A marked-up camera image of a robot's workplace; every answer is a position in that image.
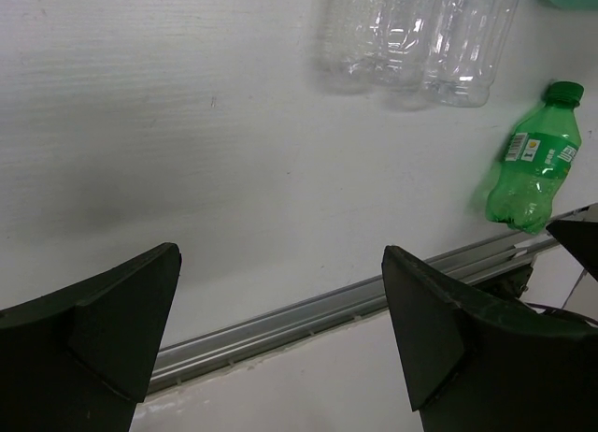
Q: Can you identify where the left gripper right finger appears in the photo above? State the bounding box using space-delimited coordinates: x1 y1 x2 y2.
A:
382 246 597 431

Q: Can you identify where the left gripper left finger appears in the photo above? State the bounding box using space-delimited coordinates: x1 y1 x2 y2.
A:
1 243 182 431

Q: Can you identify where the green plastic soda bottle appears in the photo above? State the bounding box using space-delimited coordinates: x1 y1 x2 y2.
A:
485 81 584 234

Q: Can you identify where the clear plastic bottle white cap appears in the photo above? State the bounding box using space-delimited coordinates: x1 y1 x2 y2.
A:
314 0 437 94

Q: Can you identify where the clear bottle blue label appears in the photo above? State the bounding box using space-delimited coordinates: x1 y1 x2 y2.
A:
422 0 519 108

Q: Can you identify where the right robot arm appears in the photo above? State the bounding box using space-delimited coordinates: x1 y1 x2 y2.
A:
547 220 598 280

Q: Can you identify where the aluminium table frame rail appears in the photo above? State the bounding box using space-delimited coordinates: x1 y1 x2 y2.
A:
148 232 559 395

